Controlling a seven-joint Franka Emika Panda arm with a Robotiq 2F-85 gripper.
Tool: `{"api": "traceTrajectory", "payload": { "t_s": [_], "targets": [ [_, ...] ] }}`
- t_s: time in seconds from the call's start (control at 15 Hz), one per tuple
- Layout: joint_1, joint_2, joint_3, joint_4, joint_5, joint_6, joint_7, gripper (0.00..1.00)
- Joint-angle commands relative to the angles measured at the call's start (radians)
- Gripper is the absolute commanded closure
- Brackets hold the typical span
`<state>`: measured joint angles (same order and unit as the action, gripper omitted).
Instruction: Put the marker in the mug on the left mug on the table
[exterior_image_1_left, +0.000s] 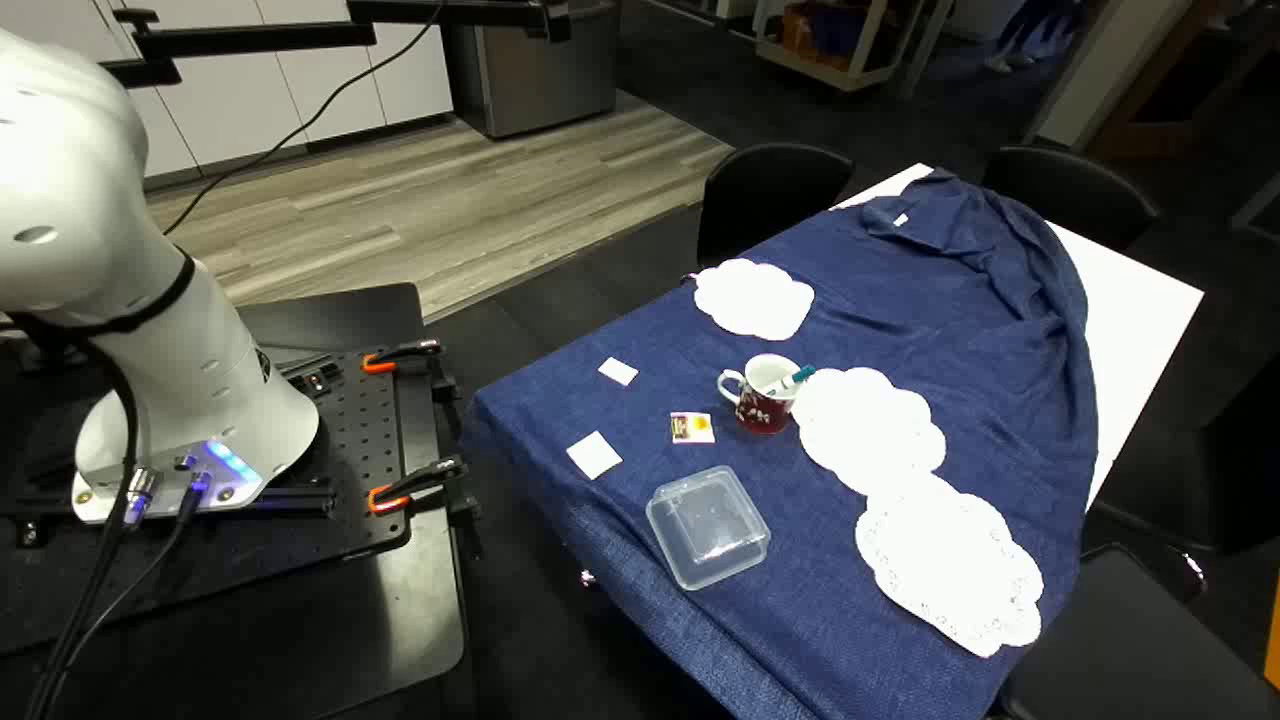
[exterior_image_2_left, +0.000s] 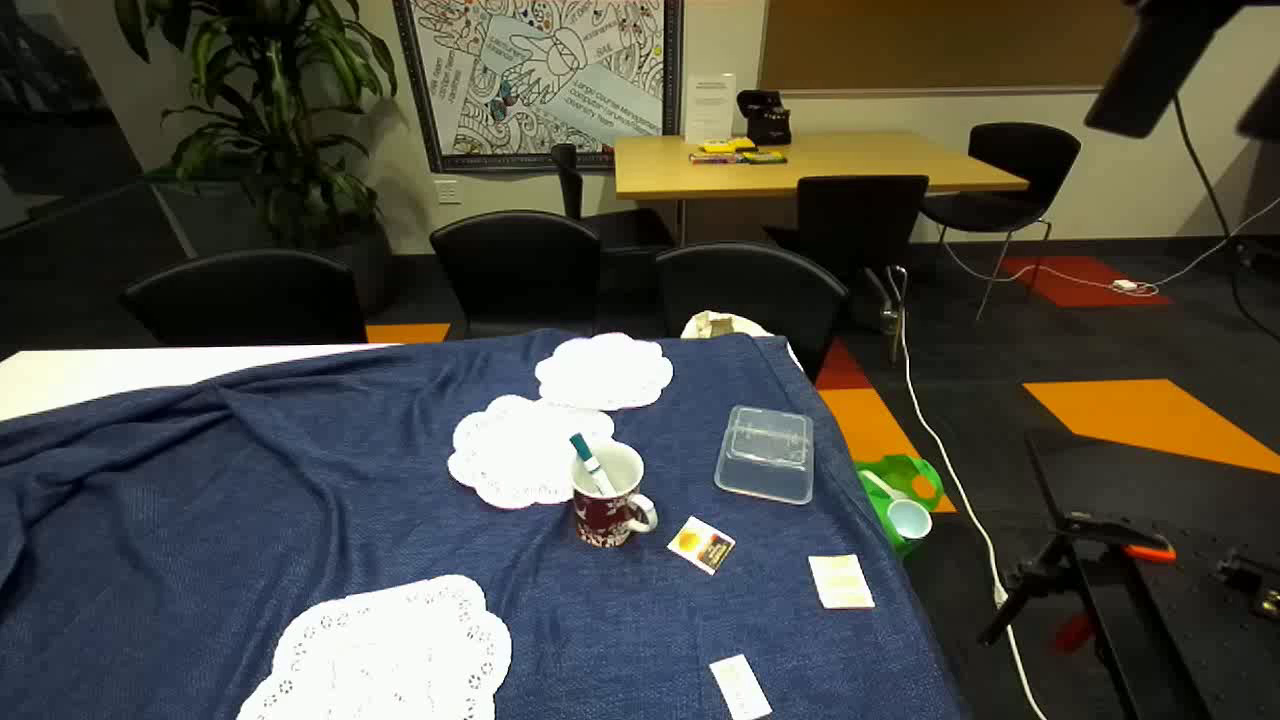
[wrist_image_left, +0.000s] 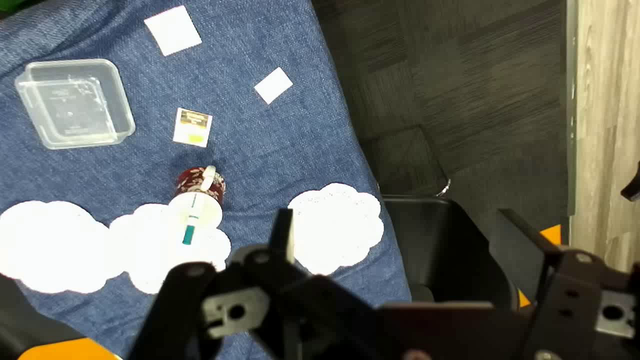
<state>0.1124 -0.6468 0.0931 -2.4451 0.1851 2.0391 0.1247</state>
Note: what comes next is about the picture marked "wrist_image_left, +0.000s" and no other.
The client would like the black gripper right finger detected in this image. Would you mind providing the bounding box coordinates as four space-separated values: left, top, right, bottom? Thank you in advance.
497 206 565 271

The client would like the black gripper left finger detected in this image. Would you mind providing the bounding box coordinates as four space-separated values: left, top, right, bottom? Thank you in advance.
267 206 296 265

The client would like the green white marker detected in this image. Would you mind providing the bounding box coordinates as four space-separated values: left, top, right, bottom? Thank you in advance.
180 165 219 246

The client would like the red floral white mug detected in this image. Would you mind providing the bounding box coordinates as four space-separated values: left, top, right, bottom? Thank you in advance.
167 166 230 231

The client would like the blue denim tablecloth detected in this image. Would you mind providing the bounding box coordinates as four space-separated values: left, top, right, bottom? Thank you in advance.
0 0 417 360

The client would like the black plastic bin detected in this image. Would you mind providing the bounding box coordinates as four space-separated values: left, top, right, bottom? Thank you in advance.
380 195 528 308

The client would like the orange printed tea bag packet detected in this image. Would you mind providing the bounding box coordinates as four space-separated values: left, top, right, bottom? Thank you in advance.
173 106 216 150

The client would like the small white sachet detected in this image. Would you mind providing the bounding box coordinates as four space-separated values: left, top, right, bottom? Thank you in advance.
252 66 296 106

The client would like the pale yellow sticky note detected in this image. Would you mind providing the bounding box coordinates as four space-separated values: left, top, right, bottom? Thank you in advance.
142 4 204 59

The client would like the clear plastic container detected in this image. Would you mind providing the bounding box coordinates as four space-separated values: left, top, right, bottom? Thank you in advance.
13 56 138 153

